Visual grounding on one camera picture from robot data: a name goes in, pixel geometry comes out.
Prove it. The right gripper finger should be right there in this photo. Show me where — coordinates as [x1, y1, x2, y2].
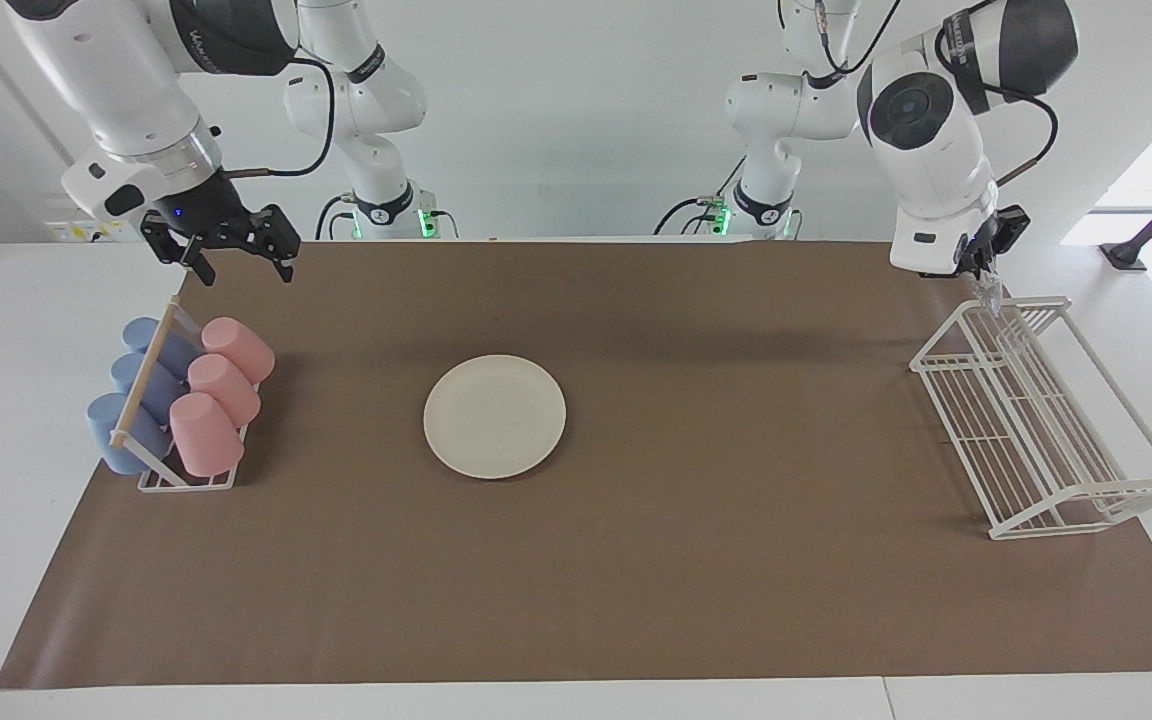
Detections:
[241, 205, 302, 284]
[141, 212, 217, 287]

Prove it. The clear crinkled plastic bag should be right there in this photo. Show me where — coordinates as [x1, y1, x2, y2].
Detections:
[971, 275, 1012, 321]

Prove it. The cream round plate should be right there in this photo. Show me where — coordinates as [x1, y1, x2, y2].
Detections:
[423, 354, 568, 481]

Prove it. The blue plastic cup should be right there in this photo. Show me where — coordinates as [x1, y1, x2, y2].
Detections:
[110, 352, 187, 426]
[86, 392, 175, 475]
[122, 317, 202, 379]

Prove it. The pink plastic cup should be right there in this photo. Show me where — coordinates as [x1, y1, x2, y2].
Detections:
[201, 317, 276, 385]
[187, 354, 262, 427]
[169, 392, 245, 478]

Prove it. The brown table mat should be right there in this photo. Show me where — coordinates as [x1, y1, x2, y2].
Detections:
[0, 238, 1152, 691]

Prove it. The black right base cable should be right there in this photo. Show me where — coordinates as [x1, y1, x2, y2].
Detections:
[314, 195, 357, 241]

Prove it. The black base cable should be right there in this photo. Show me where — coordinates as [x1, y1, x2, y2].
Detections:
[314, 195, 357, 241]
[654, 150, 747, 236]

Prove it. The white wall socket box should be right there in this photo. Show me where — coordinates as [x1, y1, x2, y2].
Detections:
[44, 195, 149, 243]

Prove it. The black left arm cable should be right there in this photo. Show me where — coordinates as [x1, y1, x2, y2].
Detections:
[806, 0, 1059, 191]

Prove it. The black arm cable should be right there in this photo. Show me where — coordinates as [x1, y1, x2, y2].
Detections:
[226, 55, 337, 179]
[806, 0, 1059, 191]

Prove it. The cup rack with wooden handle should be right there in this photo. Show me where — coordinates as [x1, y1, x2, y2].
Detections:
[108, 295, 262, 493]

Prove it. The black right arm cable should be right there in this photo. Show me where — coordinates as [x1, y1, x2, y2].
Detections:
[226, 55, 337, 179]

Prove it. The black left base cable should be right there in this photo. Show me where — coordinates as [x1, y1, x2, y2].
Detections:
[654, 150, 747, 236]

